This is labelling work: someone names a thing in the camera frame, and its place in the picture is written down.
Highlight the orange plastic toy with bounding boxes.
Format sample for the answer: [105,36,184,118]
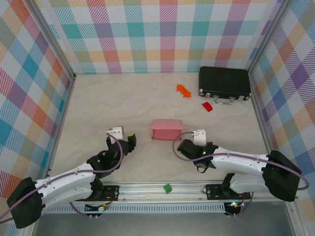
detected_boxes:
[176,84,192,98]

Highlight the black carrying case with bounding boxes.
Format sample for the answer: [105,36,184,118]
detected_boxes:
[198,66,252,105]

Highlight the grey metal panel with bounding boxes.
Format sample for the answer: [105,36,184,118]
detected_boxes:
[31,212,296,236]

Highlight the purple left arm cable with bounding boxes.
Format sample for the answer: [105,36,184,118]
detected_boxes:
[0,133,124,223]

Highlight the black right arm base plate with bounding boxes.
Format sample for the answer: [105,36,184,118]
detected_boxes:
[205,183,252,201]

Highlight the aluminium frame post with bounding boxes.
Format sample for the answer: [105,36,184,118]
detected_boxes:
[247,0,293,72]
[27,0,77,81]

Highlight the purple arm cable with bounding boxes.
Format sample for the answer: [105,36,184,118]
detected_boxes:
[0,133,124,223]
[172,131,311,218]

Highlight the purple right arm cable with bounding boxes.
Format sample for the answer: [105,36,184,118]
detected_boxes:
[172,131,311,218]

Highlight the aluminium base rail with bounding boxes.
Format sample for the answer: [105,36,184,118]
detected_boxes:
[26,181,297,205]

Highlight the slotted grey cable duct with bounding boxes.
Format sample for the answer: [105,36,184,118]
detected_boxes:
[45,203,226,214]

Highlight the aluminium side rail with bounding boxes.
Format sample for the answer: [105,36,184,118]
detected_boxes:
[248,71,283,182]
[42,73,77,185]

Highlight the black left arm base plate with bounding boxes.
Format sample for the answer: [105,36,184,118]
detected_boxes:
[92,184,120,202]

